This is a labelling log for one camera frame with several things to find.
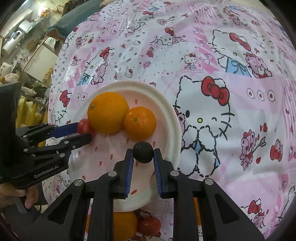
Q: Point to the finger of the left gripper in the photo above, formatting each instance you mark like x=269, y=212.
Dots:
x=33, y=135
x=65, y=146

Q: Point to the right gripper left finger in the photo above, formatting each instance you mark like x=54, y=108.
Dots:
x=84, y=211

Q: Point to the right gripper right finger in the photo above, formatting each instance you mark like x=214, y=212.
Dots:
x=221, y=218

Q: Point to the red cherry tomato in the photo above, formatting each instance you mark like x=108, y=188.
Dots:
x=85, y=127

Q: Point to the large orange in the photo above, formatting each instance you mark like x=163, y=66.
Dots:
x=106, y=112

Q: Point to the dark blueberry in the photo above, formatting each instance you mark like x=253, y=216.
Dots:
x=143, y=152

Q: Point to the small orange mandarin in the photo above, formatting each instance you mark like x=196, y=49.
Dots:
x=139, y=124

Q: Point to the person's left hand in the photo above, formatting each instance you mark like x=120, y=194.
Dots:
x=8, y=191

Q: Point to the pink strawberry plate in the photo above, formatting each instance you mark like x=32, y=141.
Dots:
x=97, y=158

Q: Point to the red tomato near edge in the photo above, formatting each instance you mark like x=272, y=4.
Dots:
x=149, y=226

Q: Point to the white cabinet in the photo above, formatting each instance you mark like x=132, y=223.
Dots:
x=41, y=60

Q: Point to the teal pillow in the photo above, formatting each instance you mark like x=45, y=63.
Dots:
x=74, y=12

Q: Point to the Hello Kitty pink bedsheet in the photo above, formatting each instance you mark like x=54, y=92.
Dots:
x=227, y=69

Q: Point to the yellow wooden rail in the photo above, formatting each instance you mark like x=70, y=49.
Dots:
x=29, y=113

